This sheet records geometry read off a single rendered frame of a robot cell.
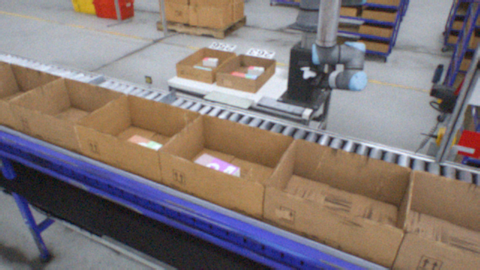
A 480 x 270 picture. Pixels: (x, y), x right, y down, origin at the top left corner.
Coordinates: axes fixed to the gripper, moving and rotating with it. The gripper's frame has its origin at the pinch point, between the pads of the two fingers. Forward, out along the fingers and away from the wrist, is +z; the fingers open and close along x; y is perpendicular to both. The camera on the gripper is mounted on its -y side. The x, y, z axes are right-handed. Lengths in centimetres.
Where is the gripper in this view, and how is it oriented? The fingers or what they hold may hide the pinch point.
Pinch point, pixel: (310, 75)
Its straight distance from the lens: 197.4
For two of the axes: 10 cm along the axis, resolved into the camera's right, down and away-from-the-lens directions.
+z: -4.8, -1.8, 8.6
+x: 7.4, 4.4, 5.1
